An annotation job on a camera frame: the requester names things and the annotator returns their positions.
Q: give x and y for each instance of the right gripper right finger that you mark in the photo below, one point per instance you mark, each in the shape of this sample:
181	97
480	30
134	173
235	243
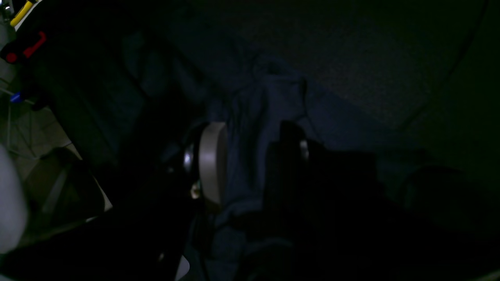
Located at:
286	167

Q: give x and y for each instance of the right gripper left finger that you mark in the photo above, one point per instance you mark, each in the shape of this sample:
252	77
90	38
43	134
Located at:
205	163

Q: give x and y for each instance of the dark grey t-shirt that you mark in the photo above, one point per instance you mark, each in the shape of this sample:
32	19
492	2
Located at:
188	74

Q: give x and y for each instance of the black table cloth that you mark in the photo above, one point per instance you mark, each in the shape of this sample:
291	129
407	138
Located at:
414	67

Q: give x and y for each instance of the blue clamp far right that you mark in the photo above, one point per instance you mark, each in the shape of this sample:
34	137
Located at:
19	97

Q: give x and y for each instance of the red clamp far right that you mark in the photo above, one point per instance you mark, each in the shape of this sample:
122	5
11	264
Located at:
23	48

